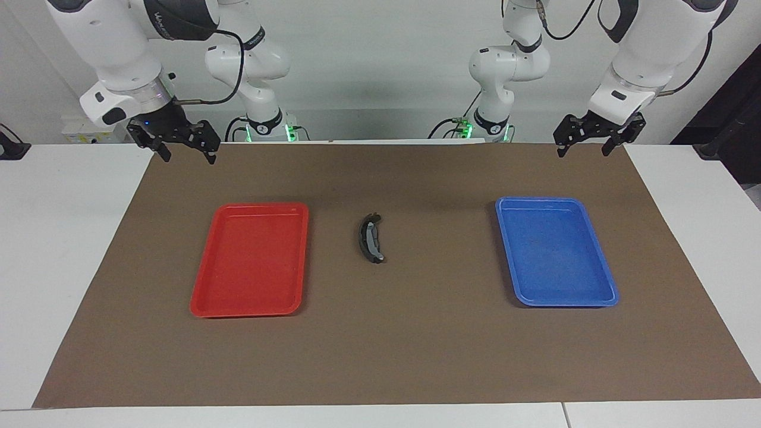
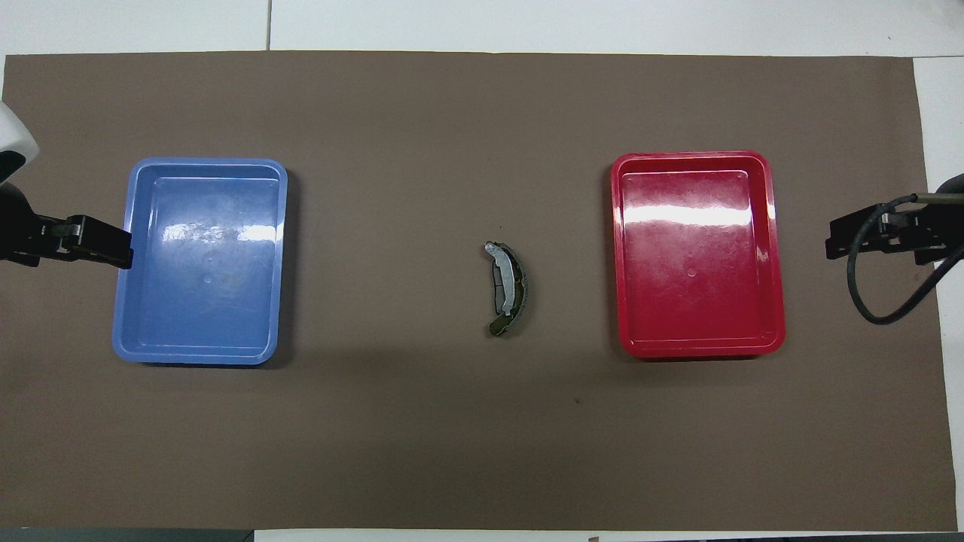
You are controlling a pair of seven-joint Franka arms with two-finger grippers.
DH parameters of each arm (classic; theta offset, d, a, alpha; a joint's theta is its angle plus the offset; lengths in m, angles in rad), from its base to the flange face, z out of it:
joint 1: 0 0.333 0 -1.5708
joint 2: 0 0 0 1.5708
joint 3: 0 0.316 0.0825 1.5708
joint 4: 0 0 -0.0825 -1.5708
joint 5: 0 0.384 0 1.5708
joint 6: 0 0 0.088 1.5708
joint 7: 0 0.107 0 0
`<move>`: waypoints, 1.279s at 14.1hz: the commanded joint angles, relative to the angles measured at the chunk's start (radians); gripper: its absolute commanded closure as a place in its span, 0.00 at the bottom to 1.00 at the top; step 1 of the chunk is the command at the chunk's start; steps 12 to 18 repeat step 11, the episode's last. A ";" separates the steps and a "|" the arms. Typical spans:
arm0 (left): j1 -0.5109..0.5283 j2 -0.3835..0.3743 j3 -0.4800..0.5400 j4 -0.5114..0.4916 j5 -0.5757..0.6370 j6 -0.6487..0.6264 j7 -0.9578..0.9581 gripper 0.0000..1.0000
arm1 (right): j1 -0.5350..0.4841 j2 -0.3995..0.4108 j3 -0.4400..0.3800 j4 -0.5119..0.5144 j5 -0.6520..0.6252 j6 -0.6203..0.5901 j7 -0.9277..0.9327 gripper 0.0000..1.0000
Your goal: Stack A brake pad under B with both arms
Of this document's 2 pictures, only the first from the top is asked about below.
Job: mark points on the curved brake shoe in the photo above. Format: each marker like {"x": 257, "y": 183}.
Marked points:
{"x": 370, "y": 238}

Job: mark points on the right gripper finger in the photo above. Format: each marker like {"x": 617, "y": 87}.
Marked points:
{"x": 164, "y": 153}
{"x": 211, "y": 154}

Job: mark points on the white power strip box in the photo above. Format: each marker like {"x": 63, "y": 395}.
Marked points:
{"x": 77, "y": 129}

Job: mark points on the dark cabinet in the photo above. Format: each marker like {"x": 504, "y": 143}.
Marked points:
{"x": 737, "y": 107}

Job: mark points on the red plastic tray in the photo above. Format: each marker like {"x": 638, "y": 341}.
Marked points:
{"x": 250, "y": 261}

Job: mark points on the blue plastic tray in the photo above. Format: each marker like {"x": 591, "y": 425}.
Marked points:
{"x": 556, "y": 255}

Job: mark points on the black table clamp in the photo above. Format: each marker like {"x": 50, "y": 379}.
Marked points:
{"x": 12, "y": 148}

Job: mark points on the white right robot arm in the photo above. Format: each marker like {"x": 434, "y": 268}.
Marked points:
{"x": 119, "y": 41}

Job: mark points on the brown table mat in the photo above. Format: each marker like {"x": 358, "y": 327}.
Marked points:
{"x": 392, "y": 345}

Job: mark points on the grey brake pad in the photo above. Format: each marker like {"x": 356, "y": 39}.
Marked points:
{"x": 361, "y": 241}

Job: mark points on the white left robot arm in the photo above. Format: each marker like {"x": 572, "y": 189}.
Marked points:
{"x": 648, "y": 47}

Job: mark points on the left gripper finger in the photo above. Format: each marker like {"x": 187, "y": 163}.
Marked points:
{"x": 561, "y": 148}
{"x": 611, "y": 145}

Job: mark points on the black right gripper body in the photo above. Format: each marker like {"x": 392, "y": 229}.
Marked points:
{"x": 169, "y": 122}

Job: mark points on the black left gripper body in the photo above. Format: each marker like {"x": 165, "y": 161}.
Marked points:
{"x": 594, "y": 126}

